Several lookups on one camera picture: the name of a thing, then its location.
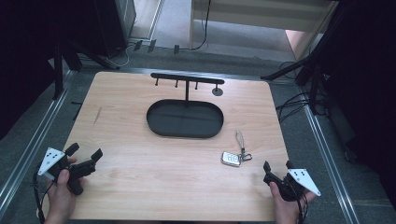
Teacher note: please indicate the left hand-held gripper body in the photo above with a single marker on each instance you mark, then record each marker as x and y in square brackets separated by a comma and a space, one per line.
[79, 170]

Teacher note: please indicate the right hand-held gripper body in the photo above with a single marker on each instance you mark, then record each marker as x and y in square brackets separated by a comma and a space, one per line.
[303, 182]

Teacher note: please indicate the black key rack with tray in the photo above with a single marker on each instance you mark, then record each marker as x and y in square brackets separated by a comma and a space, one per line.
[185, 119]

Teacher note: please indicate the person's right hand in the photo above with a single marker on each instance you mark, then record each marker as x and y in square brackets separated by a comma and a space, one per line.
[288, 210]

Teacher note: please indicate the person's left hand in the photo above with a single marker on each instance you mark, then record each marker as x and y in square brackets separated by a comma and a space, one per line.
[60, 199]

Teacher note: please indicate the black tripod stand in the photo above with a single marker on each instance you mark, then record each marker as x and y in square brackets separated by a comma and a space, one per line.
[313, 71]
[58, 71]

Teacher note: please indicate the dark cabinet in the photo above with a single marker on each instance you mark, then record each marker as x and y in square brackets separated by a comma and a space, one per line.
[113, 25]

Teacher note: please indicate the aluminium floor rail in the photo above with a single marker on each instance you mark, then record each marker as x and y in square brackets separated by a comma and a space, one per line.
[28, 155]
[199, 74]
[330, 161]

